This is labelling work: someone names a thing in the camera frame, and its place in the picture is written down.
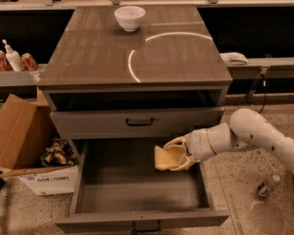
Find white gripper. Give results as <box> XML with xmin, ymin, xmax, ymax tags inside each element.
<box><xmin>164</xmin><ymin>123</ymin><xmax>232</xmax><ymax>171</ymax></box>

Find yellow sponge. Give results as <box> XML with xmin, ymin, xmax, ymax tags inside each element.
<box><xmin>154</xmin><ymin>146</ymin><xmax>186</xmax><ymax>171</ymax></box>

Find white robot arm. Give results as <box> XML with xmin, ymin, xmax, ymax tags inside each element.
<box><xmin>164</xmin><ymin>109</ymin><xmax>294</xmax><ymax>174</ymax></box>

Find open grey middle drawer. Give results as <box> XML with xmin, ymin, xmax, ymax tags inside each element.
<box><xmin>55</xmin><ymin>138</ymin><xmax>229</xmax><ymax>234</ymax></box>

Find grey drawer cabinet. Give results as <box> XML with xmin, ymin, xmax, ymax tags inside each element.
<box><xmin>37</xmin><ymin>4</ymin><xmax>233</xmax><ymax>149</ymax></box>

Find closed grey upper drawer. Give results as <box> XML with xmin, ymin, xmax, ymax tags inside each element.
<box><xmin>50</xmin><ymin>107</ymin><xmax>224</xmax><ymax>139</ymax></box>

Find clear plastic bottle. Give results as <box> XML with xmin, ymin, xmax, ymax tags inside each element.
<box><xmin>256</xmin><ymin>174</ymin><xmax>280</xmax><ymax>198</ymax></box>

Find folded white cloth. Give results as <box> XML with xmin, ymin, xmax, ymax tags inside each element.
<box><xmin>220</xmin><ymin>52</ymin><xmax>248</xmax><ymax>66</ymax></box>

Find white printed cardboard box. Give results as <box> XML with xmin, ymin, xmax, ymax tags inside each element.
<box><xmin>19</xmin><ymin>165</ymin><xmax>77</xmax><ymax>195</ymax></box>

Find crumpled snack bags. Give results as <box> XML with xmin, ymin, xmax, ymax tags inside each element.
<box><xmin>40</xmin><ymin>139</ymin><xmax>76</xmax><ymax>166</ymax></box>

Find white ceramic bowl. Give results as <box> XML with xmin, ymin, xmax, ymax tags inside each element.
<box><xmin>114</xmin><ymin>6</ymin><xmax>146</xmax><ymax>32</ymax></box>

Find brown cardboard box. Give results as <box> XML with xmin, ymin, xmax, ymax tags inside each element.
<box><xmin>0</xmin><ymin>93</ymin><xmax>57</xmax><ymax>170</ymax></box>

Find red can right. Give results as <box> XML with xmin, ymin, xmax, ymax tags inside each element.
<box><xmin>22</xmin><ymin>53</ymin><xmax>38</xmax><ymax>71</ymax></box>

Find red can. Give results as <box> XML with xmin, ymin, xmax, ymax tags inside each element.
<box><xmin>0</xmin><ymin>50</ymin><xmax>12</xmax><ymax>71</ymax></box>
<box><xmin>22</xmin><ymin>53</ymin><xmax>38</xmax><ymax>71</ymax></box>

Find white pump bottle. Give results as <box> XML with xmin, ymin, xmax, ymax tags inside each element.
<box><xmin>2</xmin><ymin>39</ymin><xmax>25</xmax><ymax>71</ymax></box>

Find red can left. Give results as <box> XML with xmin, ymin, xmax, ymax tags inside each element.
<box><xmin>0</xmin><ymin>50</ymin><xmax>12</xmax><ymax>71</ymax></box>

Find black cable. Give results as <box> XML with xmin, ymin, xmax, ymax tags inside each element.
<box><xmin>258</xmin><ymin>75</ymin><xmax>268</xmax><ymax>115</ymax></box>

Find grey wall shelf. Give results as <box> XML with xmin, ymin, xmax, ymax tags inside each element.
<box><xmin>0</xmin><ymin>64</ymin><xmax>47</xmax><ymax>87</ymax></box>

